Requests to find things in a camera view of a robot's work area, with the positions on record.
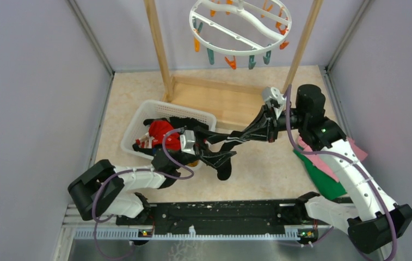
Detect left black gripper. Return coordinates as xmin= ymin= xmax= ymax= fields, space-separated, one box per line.
xmin=172 ymin=126 xmax=236 ymax=170

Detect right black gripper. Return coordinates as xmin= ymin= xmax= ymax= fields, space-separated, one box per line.
xmin=239 ymin=102 xmax=307 ymax=143

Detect black sock white stripes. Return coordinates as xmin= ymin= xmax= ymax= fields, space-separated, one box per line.
xmin=201 ymin=130 xmax=267 ymax=181

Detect round white clip hanger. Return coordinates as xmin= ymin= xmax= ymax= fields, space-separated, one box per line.
xmin=189 ymin=1 xmax=293 ymax=70

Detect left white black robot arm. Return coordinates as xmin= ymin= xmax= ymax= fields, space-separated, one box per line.
xmin=67 ymin=127 xmax=238 ymax=225

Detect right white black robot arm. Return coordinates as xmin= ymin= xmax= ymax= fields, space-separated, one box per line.
xmin=228 ymin=84 xmax=412 ymax=260

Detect red sock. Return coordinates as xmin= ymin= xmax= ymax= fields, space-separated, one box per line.
xmin=132 ymin=120 xmax=181 ymax=156

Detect pink cloth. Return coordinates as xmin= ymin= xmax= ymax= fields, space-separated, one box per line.
xmin=297 ymin=136 xmax=368 ymax=183

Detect white plastic laundry basket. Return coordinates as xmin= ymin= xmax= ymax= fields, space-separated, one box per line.
xmin=120 ymin=100 xmax=217 ymax=161

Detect green cloth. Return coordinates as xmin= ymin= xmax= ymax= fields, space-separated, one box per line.
xmin=293 ymin=150 xmax=347 ymax=200

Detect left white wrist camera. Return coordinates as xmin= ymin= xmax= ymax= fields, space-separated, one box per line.
xmin=180 ymin=130 xmax=196 ymax=155

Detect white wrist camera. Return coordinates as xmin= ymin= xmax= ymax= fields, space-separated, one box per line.
xmin=261 ymin=86 xmax=286 ymax=109
xmin=180 ymin=130 xmax=196 ymax=155

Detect wooden hanger stand frame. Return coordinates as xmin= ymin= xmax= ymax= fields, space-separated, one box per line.
xmin=143 ymin=0 xmax=325 ymax=138

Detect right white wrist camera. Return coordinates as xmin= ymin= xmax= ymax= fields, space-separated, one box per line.
xmin=261 ymin=86 xmax=286 ymax=109

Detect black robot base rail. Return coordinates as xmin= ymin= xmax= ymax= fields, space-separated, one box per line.
xmin=115 ymin=199 xmax=325 ymax=244

